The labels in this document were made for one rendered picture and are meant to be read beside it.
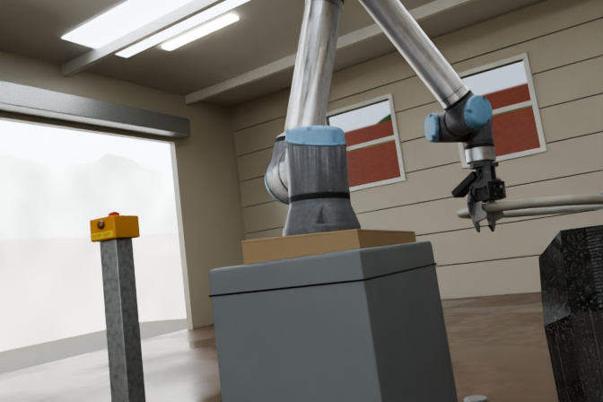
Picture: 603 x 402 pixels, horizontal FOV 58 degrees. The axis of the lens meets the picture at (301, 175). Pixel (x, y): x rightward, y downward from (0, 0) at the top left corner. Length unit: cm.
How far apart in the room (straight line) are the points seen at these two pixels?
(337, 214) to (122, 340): 100
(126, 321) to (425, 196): 708
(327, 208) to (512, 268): 719
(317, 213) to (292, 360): 33
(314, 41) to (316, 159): 44
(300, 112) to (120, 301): 91
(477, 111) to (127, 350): 135
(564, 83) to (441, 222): 261
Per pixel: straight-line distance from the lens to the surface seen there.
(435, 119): 169
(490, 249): 842
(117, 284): 199
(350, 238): 111
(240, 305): 124
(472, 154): 177
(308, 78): 155
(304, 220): 126
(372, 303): 108
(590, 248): 194
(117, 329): 200
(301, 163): 129
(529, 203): 173
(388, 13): 159
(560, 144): 827
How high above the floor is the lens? 84
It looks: 9 degrees up
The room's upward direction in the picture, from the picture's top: 8 degrees counter-clockwise
